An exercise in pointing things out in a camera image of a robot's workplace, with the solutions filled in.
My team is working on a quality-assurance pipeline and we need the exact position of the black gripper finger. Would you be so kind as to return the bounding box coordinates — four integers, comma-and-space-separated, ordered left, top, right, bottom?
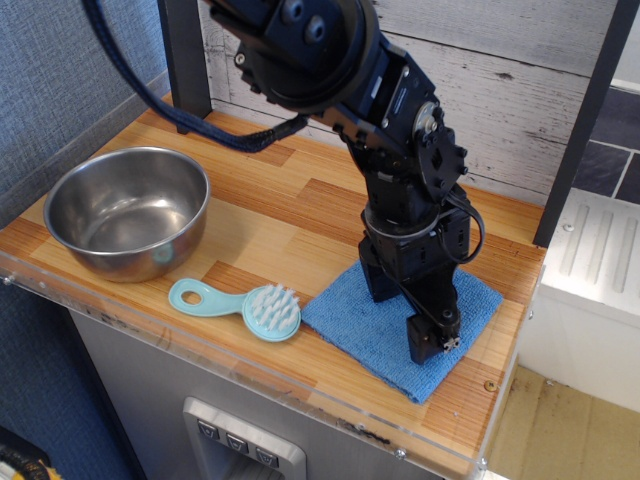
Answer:
407, 314, 461, 364
360, 260, 401, 303

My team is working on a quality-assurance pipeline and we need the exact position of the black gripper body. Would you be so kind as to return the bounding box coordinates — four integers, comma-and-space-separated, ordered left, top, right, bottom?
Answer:
359, 206, 470, 321

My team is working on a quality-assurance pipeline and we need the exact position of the blue towel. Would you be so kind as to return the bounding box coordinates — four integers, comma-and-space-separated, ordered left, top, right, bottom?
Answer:
302, 262, 503, 404

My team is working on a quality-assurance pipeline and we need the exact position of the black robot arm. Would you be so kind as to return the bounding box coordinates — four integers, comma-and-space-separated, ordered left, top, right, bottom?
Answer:
209, 1, 482, 364

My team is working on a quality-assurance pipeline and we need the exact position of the yellow object at corner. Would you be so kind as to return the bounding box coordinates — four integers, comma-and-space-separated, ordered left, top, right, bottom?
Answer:
1, 445, 63, 480

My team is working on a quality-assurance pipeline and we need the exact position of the light blue scrub brush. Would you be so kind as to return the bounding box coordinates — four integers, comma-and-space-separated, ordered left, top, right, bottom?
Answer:
168, 278, 301, 342

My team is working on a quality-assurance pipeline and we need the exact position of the white ridged side unit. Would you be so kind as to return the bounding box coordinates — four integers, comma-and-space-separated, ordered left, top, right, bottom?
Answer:
518, 189, 639, 410

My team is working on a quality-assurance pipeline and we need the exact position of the silver dispenser button panel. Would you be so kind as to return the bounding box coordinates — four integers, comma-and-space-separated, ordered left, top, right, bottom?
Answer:
183, 397, 307, 479

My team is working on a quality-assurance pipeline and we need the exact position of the stainless steel bowl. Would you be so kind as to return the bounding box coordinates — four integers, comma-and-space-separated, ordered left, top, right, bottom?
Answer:
44, 146, 211, 283

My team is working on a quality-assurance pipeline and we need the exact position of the dark right frame post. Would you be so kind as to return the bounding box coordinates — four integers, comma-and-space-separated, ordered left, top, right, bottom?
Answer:
533, 0, 639, 248

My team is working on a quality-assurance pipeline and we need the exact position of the dark frame post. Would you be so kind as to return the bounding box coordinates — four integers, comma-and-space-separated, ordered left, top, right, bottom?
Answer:
533, 0, 639, 248
157, 0, 212, 119

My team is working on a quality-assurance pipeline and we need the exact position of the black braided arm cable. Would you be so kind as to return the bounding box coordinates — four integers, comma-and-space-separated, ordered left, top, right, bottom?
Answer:
82, 0, 311, 154

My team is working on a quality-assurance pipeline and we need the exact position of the dark left frame post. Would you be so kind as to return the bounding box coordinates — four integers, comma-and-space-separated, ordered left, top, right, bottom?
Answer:
157, 0, 212, 119

